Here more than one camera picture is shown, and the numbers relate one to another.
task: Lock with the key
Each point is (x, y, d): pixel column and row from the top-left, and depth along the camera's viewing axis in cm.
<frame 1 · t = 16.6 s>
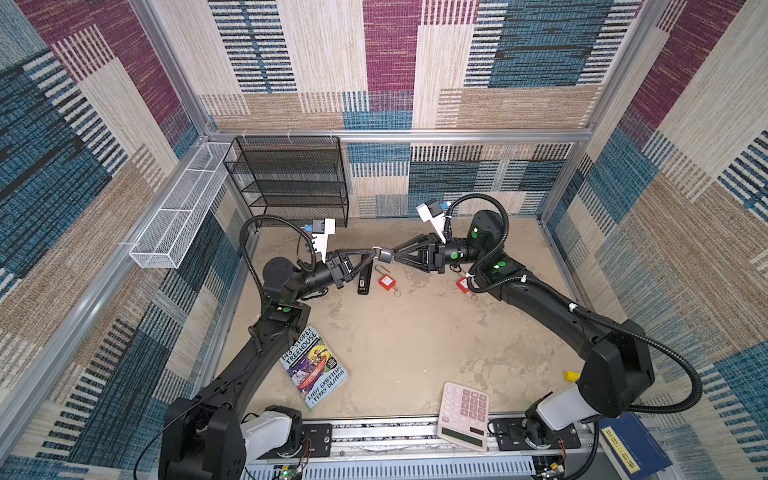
left hand: (376, 254, 63), fingers closed
right hand: (396, 259, 65), fingers open
red padlock near stapler: (386, 281, 104), point 2 cm above the table
purple treehouse book: (313, 368, 85), point 2 cm above the table

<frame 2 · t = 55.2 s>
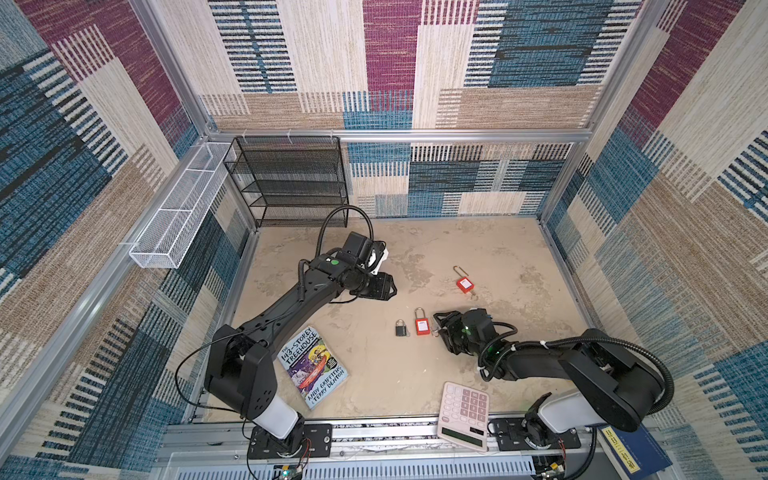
left hand: (390, 286, 82), fingers open
right hand: (433, 324, 90), fingers open
red padlock near stapler: (422, 323, 93), point 2 cm above the table
small black padlock: (400, 328, 94), on the table
the other named things where they were.

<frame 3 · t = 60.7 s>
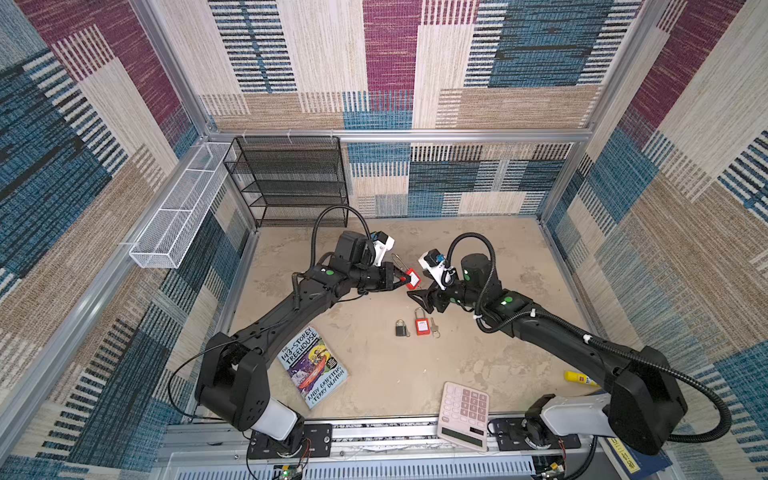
left hand: (410, 276, 77), fingers closed
right hand: (419, 285, 79), fingers open
the named things where they were.

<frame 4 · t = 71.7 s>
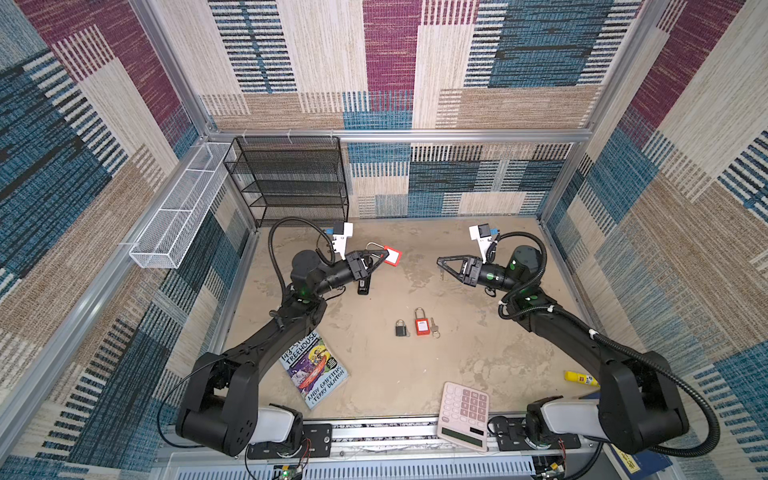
left hand: (389, 253, 71), fingers closed
right hand: (438, 266, 74), fingers closed
red padlock on right: (394, 257, 73), point 31 cm above the table
the other named things where they were.

